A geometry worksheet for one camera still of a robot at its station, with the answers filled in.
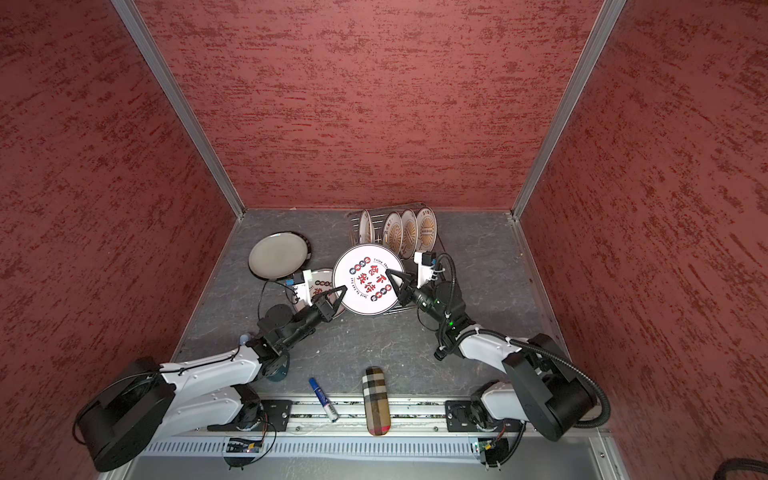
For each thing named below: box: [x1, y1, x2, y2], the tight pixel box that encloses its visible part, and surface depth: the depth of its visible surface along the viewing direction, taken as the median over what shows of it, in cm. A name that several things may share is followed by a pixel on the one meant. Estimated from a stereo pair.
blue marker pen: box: [308, 377, 339, 423], surface depth 77 cm
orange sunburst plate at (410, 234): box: [401, 208, 419, 260], surface depth 103 cm
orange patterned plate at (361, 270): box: [333, 243, 405, 315], surface depth 79 cm
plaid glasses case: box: [362, 366, 391, 436], surface depth 76 cm
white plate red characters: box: [292, 268, 340, 311], surface depth 73 cm
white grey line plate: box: [248, 231, 312, 280], surface depth 106 cm
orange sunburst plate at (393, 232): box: [382, 212, 404, 255], surface depth 106 cm
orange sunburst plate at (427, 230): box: [416, 206, 439, 253], surface depth 103 cm
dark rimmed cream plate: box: [248, 231, 312, 281], surface depth 106 cm
